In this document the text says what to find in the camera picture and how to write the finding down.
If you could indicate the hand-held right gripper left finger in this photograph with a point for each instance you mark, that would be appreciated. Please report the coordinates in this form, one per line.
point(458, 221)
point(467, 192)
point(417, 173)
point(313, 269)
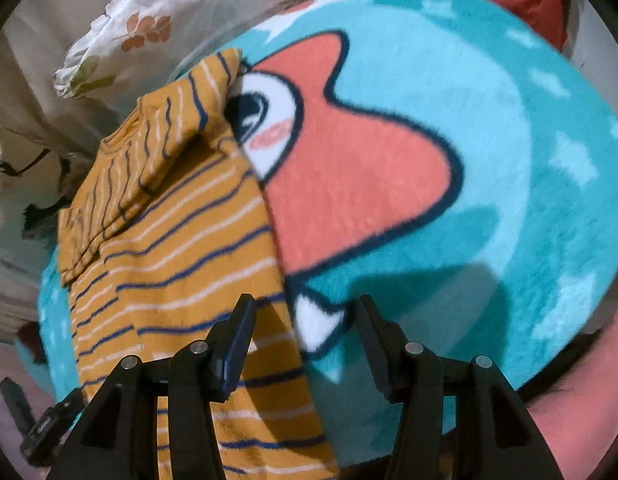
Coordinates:
point(239, 340)

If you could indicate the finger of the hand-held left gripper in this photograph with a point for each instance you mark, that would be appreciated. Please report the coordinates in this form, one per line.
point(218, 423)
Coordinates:
point(44, 425)

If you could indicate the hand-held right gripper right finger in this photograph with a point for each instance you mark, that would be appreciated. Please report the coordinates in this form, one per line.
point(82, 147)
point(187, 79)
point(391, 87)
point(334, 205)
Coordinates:
point(376, 340)

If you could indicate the mustard striped small shirt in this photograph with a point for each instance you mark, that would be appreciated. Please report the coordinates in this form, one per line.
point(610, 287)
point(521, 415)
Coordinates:
point(189, 240)

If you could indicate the teal cartoon printed blanket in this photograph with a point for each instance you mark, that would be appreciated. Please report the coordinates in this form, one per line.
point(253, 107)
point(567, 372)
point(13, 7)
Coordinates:
point(439, 170)

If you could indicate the pink cloth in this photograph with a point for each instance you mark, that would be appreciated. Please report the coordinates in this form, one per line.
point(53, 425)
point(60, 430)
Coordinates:
point(574, 410)

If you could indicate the beige floral bedsheet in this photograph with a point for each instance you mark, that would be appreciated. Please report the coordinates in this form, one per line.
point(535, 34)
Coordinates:
point(24, 170)

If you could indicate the white leaf print pillow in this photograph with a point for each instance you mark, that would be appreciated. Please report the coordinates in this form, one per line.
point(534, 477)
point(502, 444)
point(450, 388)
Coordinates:
point(154, 25)

